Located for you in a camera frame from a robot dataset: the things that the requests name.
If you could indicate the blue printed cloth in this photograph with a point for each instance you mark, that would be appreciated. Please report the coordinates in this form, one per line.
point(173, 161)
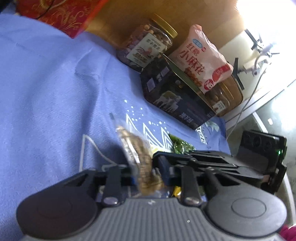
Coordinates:
point(59, 97)

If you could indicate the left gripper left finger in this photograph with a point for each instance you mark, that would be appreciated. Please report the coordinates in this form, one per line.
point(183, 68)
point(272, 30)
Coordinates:
point(69, 207)

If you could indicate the clear brown snack packet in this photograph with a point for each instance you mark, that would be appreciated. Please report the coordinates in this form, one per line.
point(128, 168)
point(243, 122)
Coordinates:
point(138, 153)

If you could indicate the nut jar gold lid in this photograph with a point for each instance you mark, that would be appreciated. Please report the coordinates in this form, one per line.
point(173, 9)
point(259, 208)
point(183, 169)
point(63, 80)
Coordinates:
point(146, 42)

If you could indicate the red gift box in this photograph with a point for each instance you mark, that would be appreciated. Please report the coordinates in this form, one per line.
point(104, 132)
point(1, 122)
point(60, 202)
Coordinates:
point(69, 16)

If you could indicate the white power strip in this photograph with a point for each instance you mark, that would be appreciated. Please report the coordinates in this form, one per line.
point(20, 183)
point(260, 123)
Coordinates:
point(255, 70)

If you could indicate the pink snack bag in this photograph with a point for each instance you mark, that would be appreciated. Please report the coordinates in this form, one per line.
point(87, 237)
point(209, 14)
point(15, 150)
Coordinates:
point(201, 61)

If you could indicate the brown snack jar gold lid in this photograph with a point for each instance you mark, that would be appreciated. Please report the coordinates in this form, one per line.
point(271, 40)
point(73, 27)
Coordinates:
point(225, 96)

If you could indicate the dark green snack packet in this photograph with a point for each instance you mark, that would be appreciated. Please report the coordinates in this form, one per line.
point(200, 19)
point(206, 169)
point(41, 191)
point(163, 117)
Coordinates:
point(180, 146)

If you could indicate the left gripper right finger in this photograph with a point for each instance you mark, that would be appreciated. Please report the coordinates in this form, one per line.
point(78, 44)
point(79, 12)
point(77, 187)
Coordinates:
point(229, 194)

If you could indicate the black sheep print box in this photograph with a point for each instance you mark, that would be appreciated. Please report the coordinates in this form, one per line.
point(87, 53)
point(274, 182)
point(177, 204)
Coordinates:
point(165, 86)

